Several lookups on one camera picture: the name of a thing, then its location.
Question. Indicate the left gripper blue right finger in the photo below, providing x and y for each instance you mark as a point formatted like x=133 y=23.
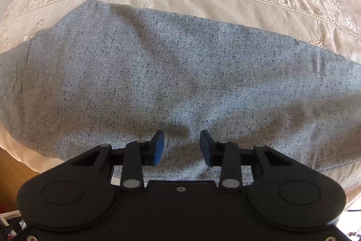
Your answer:
x=212 y=150

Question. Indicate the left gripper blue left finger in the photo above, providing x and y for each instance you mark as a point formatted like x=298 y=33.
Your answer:
x=152 y=150

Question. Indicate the grey blue speckled pants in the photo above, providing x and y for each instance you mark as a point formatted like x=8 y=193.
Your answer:
x=112 y=74

